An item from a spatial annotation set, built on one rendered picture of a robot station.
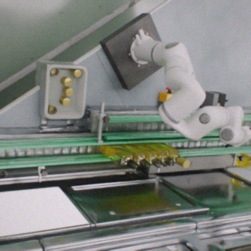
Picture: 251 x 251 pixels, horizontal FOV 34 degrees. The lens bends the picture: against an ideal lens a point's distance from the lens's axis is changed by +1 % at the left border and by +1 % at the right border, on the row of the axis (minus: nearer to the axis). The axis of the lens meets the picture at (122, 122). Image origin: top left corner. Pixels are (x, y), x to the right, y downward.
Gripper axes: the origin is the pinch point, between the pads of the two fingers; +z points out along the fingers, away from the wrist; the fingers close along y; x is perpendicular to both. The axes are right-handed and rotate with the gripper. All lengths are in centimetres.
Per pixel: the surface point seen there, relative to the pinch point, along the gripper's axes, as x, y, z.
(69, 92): 48, -40, -52
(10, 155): 34, -65, -71
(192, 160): 5.9, -28.9, 6.1
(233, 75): 34.8, 8.2, 29.4
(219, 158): 1.3, -20.9, 20.6
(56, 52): 96, -56, -12
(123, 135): 24, -35, -36
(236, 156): -3.0, -12.3, 17.2
